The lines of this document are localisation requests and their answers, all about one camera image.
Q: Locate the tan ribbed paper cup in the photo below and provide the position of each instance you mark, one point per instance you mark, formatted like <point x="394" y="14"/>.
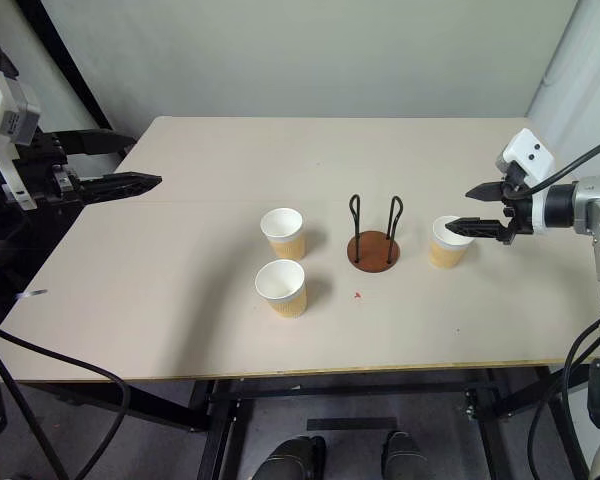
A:
<point x="283" y="235"/>
<point x="445" y="252"/>
<point x="281" y="290"/>

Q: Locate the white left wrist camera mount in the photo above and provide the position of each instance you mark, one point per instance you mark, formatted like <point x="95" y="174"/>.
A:
<point x="5" y="115"/>

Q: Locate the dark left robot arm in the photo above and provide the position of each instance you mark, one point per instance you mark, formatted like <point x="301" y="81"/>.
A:
<point x="15" y="240"/>

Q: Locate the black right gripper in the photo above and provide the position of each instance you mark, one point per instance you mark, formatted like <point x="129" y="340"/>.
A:
<point x="514" y="210"/>

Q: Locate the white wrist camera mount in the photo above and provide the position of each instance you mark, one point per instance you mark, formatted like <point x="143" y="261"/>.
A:
<point x="5" y="115"/>
<point x="527" y="155"/>

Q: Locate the dark rounded shape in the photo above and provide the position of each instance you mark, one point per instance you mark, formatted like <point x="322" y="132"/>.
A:
<point x="292" y="460"/>
<point x="405" y="457"/>

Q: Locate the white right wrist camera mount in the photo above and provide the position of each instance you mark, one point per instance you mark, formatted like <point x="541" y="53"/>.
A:
<point x="527" y="155"/>

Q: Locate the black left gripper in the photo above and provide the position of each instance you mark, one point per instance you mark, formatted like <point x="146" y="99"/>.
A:
<point x="42" y="167"/>

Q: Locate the black metal table frame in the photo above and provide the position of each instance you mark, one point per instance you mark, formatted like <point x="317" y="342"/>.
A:
<point x="220" y="415"/>

